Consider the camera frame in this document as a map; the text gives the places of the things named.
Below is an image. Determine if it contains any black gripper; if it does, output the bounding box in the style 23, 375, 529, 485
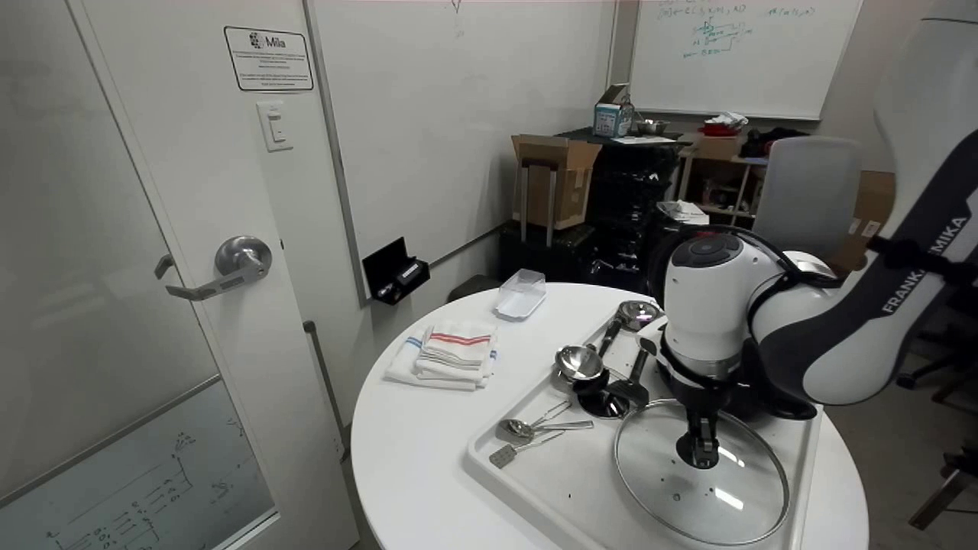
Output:
659, 351, 751, 451

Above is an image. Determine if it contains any glass pot lid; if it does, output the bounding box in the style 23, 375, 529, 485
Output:
611, 400, 787, 546

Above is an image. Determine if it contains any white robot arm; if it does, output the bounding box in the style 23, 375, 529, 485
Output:
659, 0, 978, 467

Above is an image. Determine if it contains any black cooking pot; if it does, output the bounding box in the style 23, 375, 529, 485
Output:
740, 346, 817, 420

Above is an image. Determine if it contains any black ladle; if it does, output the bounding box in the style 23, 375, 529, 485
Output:
570, 368, 629, 417

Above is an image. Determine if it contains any steel ladle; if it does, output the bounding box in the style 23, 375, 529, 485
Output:
552, 324, 611, 383

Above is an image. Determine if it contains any white plastic tray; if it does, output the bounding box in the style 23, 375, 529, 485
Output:
462, 358, 830, 550

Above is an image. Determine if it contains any steel strainer spoon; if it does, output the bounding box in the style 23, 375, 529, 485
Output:
600, 300, 663, 351

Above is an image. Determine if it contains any small metal spoon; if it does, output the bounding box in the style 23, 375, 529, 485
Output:
495, 417, 594, 443

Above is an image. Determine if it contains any folded white red cloth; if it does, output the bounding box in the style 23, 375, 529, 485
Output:
384, 324, 495, 392

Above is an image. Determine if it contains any grey black office chair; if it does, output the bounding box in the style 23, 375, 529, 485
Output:
751, 137, 861, 256

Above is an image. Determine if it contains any black shelf unit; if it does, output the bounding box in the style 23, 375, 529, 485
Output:
588, 137, 677, 293

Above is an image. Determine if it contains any cardboard box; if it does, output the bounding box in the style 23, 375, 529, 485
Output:
513, 134, 600, 231

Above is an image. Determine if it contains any black marker tray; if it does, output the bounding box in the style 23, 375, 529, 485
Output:
363, 239, 432, 306

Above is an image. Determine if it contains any white door sign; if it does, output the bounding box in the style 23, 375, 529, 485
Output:
223, 25, 316, 90

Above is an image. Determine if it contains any wall whiteboard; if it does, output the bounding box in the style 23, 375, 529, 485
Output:
629, 0, 861, 122

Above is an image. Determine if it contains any silver door handle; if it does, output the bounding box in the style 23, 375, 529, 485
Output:
167, 235, 273, 302

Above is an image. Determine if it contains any white light switch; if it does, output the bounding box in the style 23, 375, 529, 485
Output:
257, 101, 294, 154

